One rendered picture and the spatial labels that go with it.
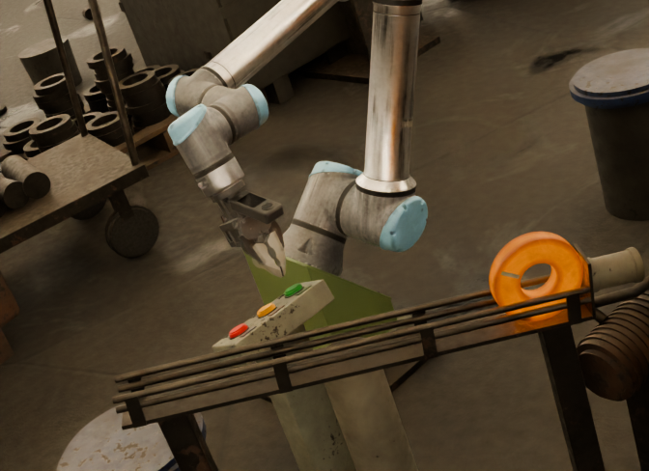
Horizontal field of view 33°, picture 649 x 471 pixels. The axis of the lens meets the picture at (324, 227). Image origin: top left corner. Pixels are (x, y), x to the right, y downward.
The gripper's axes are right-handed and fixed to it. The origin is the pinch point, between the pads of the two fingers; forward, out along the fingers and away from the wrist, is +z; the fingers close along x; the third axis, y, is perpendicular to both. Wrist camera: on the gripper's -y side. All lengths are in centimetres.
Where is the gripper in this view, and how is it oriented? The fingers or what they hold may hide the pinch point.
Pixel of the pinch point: (281, 270)
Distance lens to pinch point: 219.4
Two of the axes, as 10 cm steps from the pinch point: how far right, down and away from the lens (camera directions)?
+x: -7.1, 5.1, -4.9
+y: -5.0, 1.3, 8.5
